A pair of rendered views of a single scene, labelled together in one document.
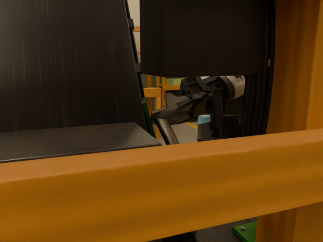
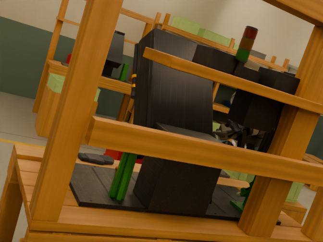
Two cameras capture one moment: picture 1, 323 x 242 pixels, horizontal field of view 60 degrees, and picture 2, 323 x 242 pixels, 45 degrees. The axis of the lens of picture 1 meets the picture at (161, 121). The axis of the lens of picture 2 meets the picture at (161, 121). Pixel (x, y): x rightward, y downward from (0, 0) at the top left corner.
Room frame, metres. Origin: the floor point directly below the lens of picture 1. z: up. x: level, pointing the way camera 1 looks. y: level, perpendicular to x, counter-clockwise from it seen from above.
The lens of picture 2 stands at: (-1.16, 0.58, 1.55)
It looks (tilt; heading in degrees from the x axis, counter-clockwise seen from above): 10 degrees down; 351
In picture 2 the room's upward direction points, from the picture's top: 18 degrees clockwise
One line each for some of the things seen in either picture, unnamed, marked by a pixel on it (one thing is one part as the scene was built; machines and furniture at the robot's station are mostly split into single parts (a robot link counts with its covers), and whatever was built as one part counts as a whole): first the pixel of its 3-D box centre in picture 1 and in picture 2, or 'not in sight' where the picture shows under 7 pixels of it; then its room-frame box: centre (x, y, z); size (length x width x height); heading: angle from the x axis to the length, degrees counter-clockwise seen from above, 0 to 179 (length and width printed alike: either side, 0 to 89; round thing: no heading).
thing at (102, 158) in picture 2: not in sight; (97, 159); (0.79, 0.53, 0.91); 0.20 x 0.11 x 0.03; 118
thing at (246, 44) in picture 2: not in sight; (246, 44); (0.32, 0.12, 1.67); 0.05 x 0.05 x 0.05
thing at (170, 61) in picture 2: not in sight; (250, 86); (0.40, 0.02, 1.52); 0.90 x 0.25 x 0.04; 110
